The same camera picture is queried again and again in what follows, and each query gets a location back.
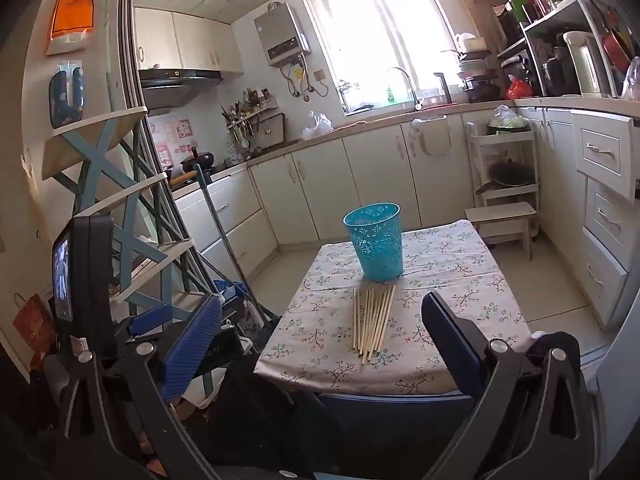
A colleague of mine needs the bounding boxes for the black wok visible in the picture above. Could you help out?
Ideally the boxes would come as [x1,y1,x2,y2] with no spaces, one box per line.
[475,159,536,195]

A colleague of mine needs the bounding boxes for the grey wall water heater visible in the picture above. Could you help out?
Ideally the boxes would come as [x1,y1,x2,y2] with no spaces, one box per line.
[253,2,311,67]

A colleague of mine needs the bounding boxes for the dark blue table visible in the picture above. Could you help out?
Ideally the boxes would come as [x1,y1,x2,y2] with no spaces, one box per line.
[300,391,481,476]

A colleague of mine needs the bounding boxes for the red plastic bag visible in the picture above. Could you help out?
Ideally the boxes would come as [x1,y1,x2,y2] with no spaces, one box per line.
[506,77,535,100]

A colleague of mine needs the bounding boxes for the blue white bag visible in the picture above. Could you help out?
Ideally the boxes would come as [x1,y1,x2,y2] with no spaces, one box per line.
[212,280,248,311]

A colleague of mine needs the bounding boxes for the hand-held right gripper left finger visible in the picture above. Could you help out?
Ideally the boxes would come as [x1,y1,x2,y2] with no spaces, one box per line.
[55,294,236,480]

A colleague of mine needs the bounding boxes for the white electric kettle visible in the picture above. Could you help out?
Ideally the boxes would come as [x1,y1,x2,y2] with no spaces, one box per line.
[562,31,613,97]

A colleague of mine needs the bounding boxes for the white refrigerator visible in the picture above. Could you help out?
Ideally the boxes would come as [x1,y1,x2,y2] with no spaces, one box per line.
[580,305,640,480]

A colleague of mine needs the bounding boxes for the kitchen window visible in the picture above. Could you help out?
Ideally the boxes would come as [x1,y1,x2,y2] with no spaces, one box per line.
[300,0,463,116]

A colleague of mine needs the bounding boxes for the stack of pots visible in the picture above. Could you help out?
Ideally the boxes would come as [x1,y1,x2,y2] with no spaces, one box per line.
[457,50,501,103]

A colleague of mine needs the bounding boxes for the white trolley shelf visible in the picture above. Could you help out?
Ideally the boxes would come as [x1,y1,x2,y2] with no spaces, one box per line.
[465,120,541,241]

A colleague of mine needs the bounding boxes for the floral tablecloth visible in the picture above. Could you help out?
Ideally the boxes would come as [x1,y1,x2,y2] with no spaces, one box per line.
[254,220,532,396]

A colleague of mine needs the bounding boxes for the white upper cabinets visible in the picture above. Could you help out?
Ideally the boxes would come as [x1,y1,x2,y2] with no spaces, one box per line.
[132,7,245,73]

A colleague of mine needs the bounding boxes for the wooden ladder shelf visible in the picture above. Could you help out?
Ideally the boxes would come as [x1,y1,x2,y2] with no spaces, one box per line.
[41,106,221,321]

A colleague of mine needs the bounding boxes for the mop with metal handle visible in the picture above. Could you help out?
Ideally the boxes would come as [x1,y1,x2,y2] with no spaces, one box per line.
[192,162,281,331]

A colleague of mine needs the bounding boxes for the white storage rack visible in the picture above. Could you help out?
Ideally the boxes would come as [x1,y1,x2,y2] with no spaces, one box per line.
[495,0,621,98]

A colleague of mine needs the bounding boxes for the white drawer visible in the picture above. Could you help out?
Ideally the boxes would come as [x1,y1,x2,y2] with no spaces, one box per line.
[585,177,640,253]
[570,109,640,201]

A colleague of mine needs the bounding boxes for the white kitchen base cabinets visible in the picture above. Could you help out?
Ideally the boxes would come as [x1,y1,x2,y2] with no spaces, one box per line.
[170,105,640,326]

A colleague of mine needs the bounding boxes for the chrome sink faucet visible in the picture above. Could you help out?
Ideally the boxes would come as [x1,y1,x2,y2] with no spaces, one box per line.
[386,67,423,112]

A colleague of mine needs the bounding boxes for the bundle of wooden chopsticks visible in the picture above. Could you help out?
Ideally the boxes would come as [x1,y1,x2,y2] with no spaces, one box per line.
[351,285,397,365]

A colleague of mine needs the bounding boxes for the blue wall pouch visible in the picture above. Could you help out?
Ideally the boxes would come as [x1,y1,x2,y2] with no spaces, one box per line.
[48,60,87,128]

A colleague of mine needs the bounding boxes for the black range hood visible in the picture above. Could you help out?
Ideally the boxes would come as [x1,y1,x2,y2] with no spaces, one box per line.
[139,68,223,111]

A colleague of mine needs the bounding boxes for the blue perforated plastic basket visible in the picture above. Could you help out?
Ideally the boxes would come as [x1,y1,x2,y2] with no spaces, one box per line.
[343,202,404,282]

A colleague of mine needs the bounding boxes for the white plastic bag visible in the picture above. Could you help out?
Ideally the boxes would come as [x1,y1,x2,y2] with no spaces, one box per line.
[301,111,333,141]

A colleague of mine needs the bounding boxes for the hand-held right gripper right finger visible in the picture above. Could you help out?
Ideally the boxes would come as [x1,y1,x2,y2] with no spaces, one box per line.
[421,290,601,480]

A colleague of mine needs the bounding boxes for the wall utensil rack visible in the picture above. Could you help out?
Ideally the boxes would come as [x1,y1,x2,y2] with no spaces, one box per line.
[221,89,287,153]

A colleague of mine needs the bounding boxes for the black cooking pot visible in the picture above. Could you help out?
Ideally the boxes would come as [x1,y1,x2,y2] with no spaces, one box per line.
[180,147,216,173]

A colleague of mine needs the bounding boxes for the bag of green vegetables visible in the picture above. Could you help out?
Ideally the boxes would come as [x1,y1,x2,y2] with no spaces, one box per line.
[487,105,528,133]

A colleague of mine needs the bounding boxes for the small wooden stool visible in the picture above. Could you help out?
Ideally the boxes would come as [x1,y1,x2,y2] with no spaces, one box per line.
[465,202,538,261]

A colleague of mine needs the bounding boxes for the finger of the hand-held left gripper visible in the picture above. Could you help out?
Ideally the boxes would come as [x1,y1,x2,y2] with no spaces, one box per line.
[125,304,175,340]

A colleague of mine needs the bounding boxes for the red paper bag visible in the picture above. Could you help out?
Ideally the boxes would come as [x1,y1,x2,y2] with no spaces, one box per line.
[12,292,56,356]

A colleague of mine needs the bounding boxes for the orange hanging bag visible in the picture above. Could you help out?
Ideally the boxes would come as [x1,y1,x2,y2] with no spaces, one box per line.
[46,0,95,56]

